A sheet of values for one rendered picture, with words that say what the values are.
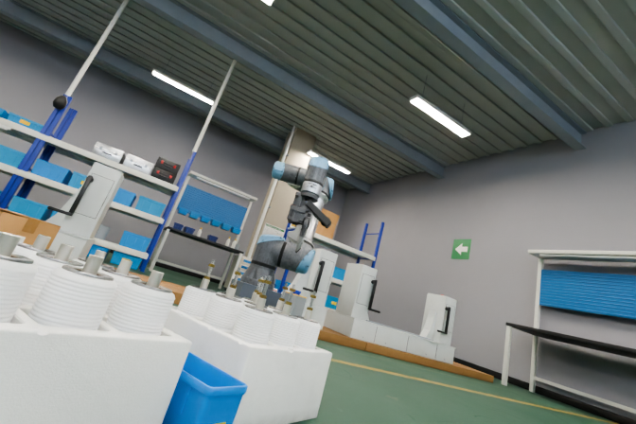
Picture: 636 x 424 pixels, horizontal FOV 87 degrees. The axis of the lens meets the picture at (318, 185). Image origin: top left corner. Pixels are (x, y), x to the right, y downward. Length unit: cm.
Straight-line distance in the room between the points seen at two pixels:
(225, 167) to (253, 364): 896
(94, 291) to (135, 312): 9
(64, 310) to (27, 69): 971
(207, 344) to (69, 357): 39
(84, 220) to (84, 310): 233
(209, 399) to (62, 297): 30
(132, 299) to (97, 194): 230
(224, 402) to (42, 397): 30
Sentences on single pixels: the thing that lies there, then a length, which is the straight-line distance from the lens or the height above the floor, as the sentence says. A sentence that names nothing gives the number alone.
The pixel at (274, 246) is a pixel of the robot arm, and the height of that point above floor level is 48.
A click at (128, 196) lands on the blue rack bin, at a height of 93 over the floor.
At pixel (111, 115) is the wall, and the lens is 973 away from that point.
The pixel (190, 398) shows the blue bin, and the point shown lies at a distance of 76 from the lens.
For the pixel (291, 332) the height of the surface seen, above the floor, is 22.
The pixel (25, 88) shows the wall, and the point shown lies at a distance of 1008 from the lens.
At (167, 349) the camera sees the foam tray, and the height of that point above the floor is 16.
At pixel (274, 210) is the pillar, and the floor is 188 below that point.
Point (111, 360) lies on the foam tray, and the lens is 65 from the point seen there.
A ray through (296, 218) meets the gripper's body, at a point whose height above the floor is 56.
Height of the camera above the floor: 31
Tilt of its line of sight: 18 degrees up
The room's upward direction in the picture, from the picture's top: 17 degrees clockwise
